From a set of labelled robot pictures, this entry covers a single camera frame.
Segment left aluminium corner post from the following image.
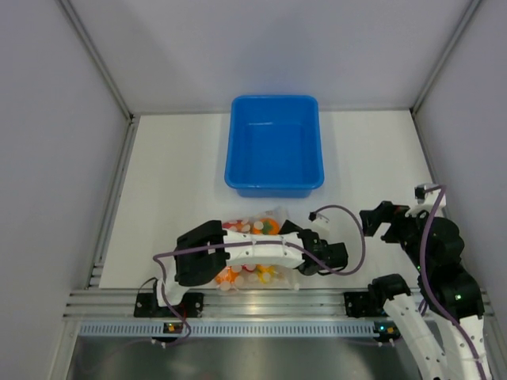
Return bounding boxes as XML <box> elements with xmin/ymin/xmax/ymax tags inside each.
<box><xmin>55</xmin><ymin>0</ymin><xmax>134</xmax><ymax>121</ymax></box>

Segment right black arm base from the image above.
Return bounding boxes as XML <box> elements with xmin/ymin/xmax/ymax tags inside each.
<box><xmin>344</xmin><ymin>291</ymin><xmax>386</xmax><ymax>318</ymax></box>

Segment slotted cable duct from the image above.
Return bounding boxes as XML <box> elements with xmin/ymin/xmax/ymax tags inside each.
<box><xmin>79</xmin><ymin>321</ymin><xmax>399</xmax><ymax>340</ymax></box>

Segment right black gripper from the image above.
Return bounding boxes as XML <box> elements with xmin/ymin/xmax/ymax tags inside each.
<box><xmin>360</xmin><ymin>199</ymin><xmax>434</xmax><ymax>272</ymax></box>

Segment clear zip top bag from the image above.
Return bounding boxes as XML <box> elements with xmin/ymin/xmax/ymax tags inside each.
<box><xmin>215</xmin><ymin>207</ymin><xmax>300</xmax><ymax>292</ymax></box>

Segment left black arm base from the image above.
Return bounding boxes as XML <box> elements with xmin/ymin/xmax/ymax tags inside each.
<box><xmin>133</xmin><ymin>291</ymin><xmax>205</xmax><ymax>319</ymax></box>

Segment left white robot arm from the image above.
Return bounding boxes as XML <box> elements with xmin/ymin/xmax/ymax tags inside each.
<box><xmin>151</xmin><ymin>220</ymin><xmax>348</xmax><ymax>316</ymax></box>

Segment aluminium rail frame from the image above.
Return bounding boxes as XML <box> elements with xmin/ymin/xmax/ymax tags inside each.
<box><xmin>63</xmin><ymin>287</ymin><xmax>494</xmax><ymax>318</ymax></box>

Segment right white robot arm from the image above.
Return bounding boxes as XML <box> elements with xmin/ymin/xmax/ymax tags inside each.
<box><xmin>360</xmin><ymin>196</ymin><xmax>492</xmax><ymax>379</ymax></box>

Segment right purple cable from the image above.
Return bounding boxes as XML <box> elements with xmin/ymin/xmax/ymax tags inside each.
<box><xmin>418</xmin><ymin>184</ymin><xmax>489</xmax><ymax>380</ymax></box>

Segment aluminium corner post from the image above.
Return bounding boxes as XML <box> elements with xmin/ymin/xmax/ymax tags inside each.
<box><xmin>410</xmin><ymin>0</ymin><xmax>483</xmax><ymax>116</ymax></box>
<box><xmin>55</xmin><ymin>0</ymin><xmax>134</xmax><ymax>121</ymax></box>

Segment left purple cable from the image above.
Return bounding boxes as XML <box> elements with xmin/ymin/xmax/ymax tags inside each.
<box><xmin>152</xmin><ymin>204</ymin><xmax>366</xmax><ymax>348</ymax></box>

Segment yellow fake fruit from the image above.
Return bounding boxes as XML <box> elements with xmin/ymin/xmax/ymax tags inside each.
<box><xmin>255</xmin><ymin>265</ymin><xmax>277</xmax><ymax>284</ymax></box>

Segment right aluminium corner post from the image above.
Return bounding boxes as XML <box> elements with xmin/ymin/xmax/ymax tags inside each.
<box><xmin>410</xmin><ymin>0</ymin><xmax>483</xmax><ymax>116</ymax></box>

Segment blue plastic bin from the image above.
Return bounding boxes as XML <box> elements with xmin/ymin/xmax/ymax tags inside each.
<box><xmin>224</xmin><ymin>95</ymin><xmax>325</xmax><ymax>198</ymax></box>

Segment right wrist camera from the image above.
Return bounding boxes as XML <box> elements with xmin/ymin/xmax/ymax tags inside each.
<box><xmin>410</xmin><ymin>183</ymin><xmax>444</xmax><ymax>215</ymax></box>

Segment orange fake fruit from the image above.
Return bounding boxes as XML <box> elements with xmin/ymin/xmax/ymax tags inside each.
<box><xmin>251</xmin><ymin>218</ymin><xmax>280</xmax><ymax>235</ymax></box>

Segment purple cable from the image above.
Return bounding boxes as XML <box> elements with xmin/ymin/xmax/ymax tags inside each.
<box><xmin>418</xmin><ymin>184</ymin><xmax>489</xmax><ymax>380</ymax></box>
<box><xmin>152</xmin><ymin>204</ymin><xmax>366</xmax><ymax>348</ymax></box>

